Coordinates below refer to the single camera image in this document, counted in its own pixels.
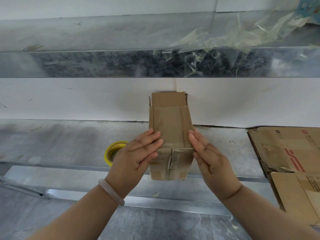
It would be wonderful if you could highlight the person's left hand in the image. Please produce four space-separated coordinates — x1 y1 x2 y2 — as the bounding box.
105 128 164 198

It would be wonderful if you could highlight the person's right hand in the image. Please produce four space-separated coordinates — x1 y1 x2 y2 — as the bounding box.
189 129 243 202

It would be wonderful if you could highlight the yellow tape roll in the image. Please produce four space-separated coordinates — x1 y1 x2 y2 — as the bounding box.
104 141 128 167

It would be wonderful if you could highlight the small labelled cardboard box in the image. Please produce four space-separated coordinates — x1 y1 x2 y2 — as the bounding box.
149 91 195 181

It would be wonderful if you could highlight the large red-printed cardboard box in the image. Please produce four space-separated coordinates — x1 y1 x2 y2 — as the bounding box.
247 126 320 225

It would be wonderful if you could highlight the person's left forearm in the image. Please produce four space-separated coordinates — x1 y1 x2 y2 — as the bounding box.
27 185 119 240

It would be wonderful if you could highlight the person's right forearm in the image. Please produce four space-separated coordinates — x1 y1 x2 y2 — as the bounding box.
221 185 320 240

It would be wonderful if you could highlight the pile of clear tape scraps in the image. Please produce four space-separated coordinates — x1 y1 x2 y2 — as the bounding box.
152 10 310 78

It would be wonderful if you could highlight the blue plastic basket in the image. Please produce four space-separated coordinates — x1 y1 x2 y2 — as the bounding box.
297 0 320 24

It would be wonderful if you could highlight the white bangle bracelet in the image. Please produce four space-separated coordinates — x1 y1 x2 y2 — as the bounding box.
98 178 125 207

